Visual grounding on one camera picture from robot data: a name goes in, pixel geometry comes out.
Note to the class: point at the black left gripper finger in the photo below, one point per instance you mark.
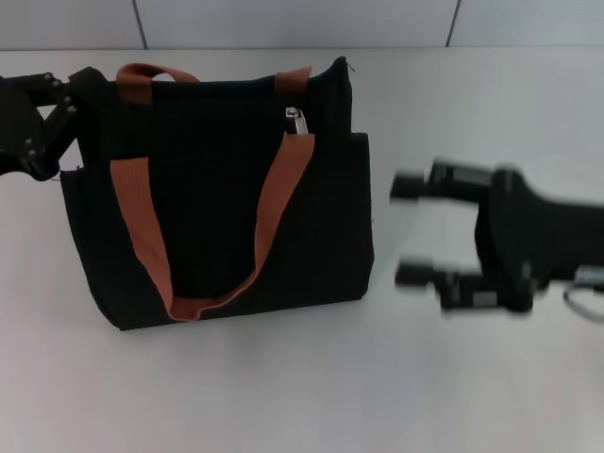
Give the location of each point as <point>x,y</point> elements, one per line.
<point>71,82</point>
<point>59,127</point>

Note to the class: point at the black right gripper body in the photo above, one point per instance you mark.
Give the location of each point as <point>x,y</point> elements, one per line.
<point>533,236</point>

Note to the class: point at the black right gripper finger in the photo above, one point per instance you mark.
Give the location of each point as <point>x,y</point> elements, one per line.
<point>443,278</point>
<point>439,181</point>

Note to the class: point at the silver zipper pull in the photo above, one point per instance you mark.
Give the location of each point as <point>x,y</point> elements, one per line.
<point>300,122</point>

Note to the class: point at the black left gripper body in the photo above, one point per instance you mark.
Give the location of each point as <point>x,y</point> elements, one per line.
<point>16,122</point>

